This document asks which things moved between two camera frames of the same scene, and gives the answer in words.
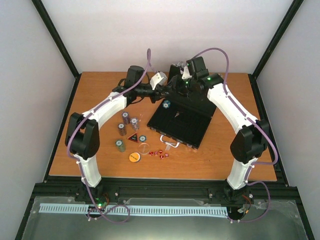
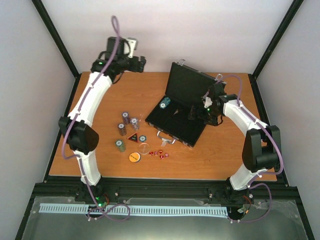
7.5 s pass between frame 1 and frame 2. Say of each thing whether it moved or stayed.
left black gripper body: moved
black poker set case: moved
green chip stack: stayed
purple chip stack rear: stayed
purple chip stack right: stayed
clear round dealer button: stayed
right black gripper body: moved
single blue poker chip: stayed
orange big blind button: stayed
